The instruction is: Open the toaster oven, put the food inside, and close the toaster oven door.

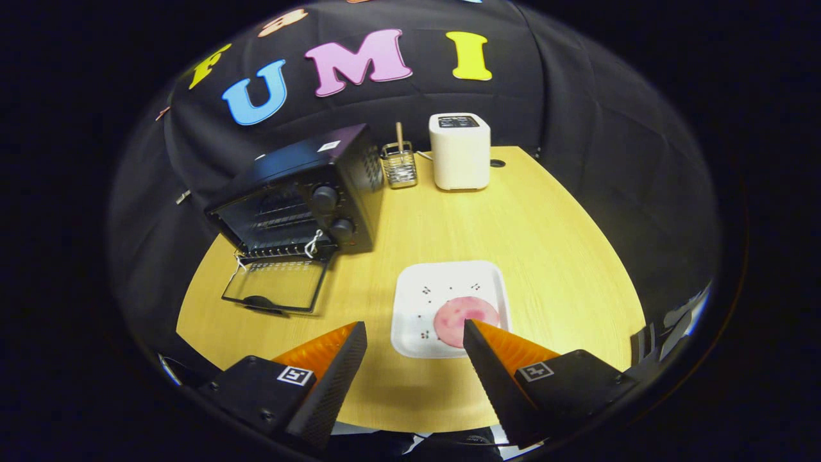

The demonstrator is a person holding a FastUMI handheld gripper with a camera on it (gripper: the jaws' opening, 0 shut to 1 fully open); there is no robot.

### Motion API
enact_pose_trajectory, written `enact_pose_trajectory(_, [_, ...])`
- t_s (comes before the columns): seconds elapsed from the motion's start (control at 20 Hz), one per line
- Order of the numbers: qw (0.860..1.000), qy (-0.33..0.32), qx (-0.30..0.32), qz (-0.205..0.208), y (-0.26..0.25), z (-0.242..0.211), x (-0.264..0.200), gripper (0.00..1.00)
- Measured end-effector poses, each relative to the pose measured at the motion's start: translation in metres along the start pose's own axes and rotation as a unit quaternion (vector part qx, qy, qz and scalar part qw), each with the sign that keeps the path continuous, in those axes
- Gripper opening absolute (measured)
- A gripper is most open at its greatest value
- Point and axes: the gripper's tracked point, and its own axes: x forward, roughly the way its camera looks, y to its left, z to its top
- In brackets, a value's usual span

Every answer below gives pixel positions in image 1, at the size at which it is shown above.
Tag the white toaster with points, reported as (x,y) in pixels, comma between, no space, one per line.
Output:
(458,160)

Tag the wooden stick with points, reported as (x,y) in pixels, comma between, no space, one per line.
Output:
(399,135)

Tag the black backdrop cloth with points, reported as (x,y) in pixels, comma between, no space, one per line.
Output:
(609,160)

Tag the person's dark clothing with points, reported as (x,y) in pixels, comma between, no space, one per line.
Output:
(397,446)

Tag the silver cloth clip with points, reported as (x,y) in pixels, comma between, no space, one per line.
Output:
(183,197)

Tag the black toaster oven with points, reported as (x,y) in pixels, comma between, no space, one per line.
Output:
(301,160)

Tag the black desk grommet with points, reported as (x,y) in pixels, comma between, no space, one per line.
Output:
(498,163)

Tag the pink ham slice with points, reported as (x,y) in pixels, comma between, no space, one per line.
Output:
(455,317)

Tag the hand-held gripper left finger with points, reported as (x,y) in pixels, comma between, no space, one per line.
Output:
(330,391)

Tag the red cloth clip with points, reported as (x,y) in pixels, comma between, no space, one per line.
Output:
(161,113)

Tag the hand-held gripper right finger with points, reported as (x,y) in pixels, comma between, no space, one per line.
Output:
(497,391)

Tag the white square plate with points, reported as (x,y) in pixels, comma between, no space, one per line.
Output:
(417,308)

